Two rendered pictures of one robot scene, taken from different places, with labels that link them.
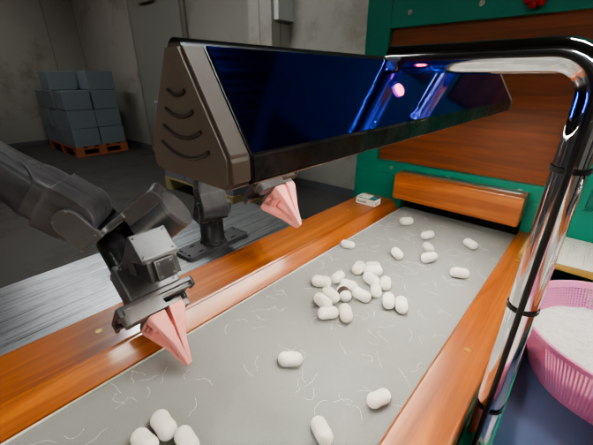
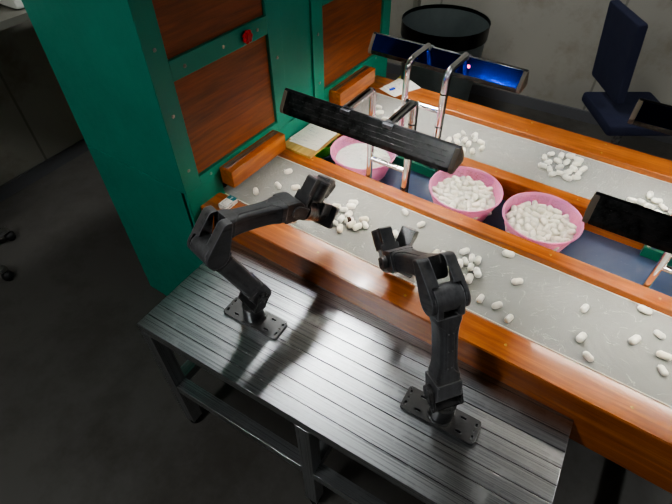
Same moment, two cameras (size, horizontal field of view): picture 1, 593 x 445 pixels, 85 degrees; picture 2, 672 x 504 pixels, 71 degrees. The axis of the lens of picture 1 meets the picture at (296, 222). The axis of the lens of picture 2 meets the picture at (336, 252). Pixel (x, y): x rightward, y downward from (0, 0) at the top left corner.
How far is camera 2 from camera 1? 1.49 m
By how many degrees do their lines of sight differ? 78
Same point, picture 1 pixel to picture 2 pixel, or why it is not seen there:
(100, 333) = (406, 294)
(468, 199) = (267, 153)
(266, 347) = not seen: hidden behind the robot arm
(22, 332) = (384, 383)
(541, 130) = (264, 98)
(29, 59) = not seen: outside the picture
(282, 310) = (363, 242)
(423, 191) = (248, 168)
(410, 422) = (415, 203)
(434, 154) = (227, 145)
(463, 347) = (380, 187)
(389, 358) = (384, 210)
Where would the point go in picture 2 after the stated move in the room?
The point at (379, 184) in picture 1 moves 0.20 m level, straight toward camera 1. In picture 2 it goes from (207, 191) to (263, 195)
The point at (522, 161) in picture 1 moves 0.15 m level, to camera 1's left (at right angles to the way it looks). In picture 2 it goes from (263, 117) to (264, 138)
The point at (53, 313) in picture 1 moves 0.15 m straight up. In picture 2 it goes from (364, 379) to (366, 350)
